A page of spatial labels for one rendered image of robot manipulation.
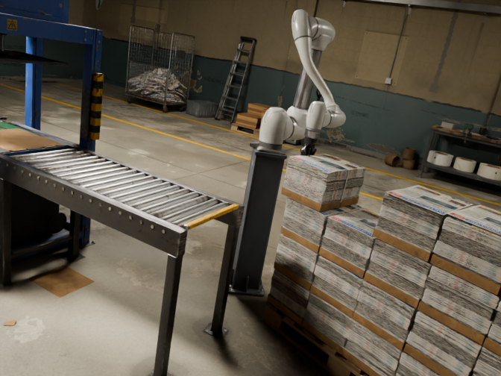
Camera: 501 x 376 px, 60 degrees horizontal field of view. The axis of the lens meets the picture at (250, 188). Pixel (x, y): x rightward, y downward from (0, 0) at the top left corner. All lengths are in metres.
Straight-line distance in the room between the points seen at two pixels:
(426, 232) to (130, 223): 1.33
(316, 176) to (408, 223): 0.55
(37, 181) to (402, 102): 7.37
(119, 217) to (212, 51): 8.71
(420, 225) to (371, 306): 0.49
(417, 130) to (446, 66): 1.23
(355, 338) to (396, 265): 0.48
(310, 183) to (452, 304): 0.90
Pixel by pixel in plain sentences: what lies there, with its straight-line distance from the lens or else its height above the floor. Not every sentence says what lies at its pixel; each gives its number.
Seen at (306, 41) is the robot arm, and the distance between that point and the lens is 2.68.
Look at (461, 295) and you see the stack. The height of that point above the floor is 0.77.
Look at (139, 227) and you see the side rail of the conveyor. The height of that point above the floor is 0.75.
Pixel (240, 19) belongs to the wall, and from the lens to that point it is 10.27.
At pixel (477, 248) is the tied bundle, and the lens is 2.00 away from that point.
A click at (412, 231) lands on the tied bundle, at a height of 0.94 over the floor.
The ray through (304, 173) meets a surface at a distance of 2.39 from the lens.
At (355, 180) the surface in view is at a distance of 2.53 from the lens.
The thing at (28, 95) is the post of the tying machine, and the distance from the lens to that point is 3.67.
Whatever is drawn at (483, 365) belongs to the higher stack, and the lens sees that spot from 2.14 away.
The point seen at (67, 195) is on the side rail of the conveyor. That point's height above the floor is 0.75.
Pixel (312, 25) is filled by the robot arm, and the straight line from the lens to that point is 2.74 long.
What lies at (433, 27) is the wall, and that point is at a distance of 8.90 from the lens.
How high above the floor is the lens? 1.58
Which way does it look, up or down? 17 degrees down
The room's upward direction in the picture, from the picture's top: 10 degrees clockwise
